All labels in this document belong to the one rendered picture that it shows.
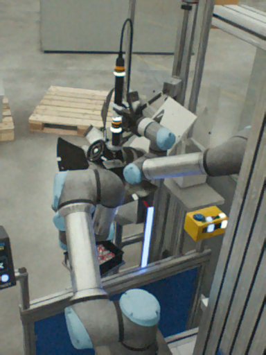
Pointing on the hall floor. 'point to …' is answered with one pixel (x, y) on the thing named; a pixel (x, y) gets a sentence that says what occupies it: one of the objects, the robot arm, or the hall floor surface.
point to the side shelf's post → (180, 234)
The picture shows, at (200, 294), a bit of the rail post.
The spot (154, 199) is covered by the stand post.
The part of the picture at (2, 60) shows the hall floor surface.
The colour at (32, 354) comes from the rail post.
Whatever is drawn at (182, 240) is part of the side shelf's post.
